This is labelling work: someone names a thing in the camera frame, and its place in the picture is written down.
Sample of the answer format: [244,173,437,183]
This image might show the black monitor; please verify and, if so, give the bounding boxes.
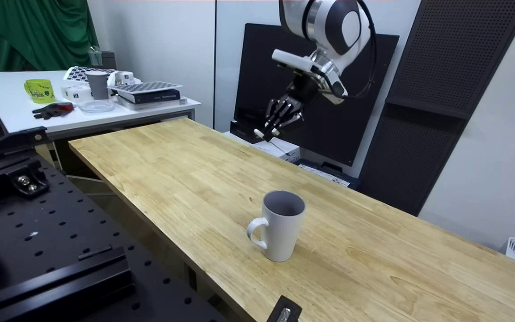
[231,22,401,180]

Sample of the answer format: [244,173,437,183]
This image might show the black table clamp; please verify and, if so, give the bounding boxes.
[265,294,305,322]

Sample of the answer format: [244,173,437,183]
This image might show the small white box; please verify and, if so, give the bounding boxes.
[62,83,94,103]

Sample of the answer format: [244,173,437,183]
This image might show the black breadboard table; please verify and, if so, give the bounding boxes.
[0,128,230,322]

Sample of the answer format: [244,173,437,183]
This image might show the white mug with grey inside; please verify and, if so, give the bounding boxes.
[246,190,308,266]

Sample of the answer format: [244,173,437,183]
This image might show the grey cup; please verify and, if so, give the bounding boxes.
[85,69,112,103]

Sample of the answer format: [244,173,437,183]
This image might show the clear bottle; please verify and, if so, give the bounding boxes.
[88,46,104,69]

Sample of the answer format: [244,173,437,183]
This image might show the white side table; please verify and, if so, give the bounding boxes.
[0,69,203,142]

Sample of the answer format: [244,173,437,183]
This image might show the black corner bracket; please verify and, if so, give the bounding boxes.
[10,169,51,199]

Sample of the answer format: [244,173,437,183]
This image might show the white checkered item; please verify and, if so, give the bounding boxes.
[63,65,94,87]

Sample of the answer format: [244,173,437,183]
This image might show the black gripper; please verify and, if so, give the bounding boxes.
[264,71,321,139]

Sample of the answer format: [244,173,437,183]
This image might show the white cardboard box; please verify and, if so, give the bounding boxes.
[256,139,303,165]

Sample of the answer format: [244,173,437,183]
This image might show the white crumpled item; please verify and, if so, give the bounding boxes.
[108,71,144,90]

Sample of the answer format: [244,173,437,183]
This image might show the dark grey container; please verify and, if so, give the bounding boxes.
[101,51,119,71]

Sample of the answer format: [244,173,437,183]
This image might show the green packet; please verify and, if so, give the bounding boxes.
[24,78,58,106]

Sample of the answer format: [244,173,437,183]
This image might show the red and black tool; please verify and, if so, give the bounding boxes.
[31,101,76,122]

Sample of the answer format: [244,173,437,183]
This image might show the dark perforated panel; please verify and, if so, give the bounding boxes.
[357,0,515,219]

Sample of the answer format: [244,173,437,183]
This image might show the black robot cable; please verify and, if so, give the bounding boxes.
[346,0,382,101]

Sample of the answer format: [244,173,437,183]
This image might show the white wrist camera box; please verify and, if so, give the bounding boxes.
[271,49,321,78]

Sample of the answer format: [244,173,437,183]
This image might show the green curtain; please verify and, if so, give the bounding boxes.
[0,0,101,131]

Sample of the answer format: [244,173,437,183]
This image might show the black aluminium rail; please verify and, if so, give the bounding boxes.
[0,248,138,321]
[0,126,51,176]

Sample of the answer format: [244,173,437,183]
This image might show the clear petri dish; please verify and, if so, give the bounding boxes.
[78,99,119,115]

